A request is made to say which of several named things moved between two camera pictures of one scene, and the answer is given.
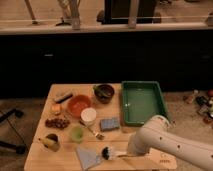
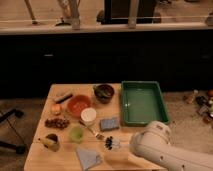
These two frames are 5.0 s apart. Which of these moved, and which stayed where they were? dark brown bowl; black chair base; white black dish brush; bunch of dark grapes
Moved: white black dish brush
Stayed: dark brown bowl; bunch of dark grapes; black chair base
